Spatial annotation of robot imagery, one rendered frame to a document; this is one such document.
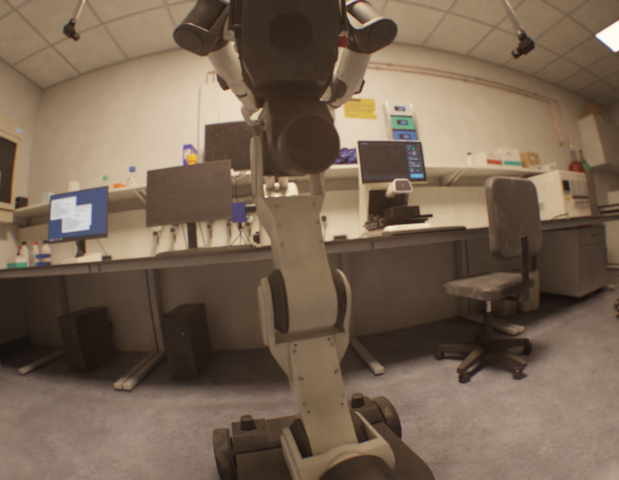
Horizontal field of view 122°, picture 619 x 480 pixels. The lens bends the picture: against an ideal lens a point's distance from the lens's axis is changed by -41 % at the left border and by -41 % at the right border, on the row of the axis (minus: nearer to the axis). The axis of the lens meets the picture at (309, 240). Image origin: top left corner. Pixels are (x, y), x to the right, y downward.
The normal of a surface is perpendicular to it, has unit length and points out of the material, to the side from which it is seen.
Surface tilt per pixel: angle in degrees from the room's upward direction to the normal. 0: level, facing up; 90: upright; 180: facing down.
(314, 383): 67
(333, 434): 53
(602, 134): 90
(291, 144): 104
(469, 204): 90
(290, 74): 119
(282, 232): 73
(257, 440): 45
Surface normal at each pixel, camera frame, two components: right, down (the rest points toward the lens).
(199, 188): 0.11, -0.10
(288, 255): 0.22, -0.32
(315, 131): 0.28, 0.20
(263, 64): 0.13, 0.46
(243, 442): 0.12, -0.73
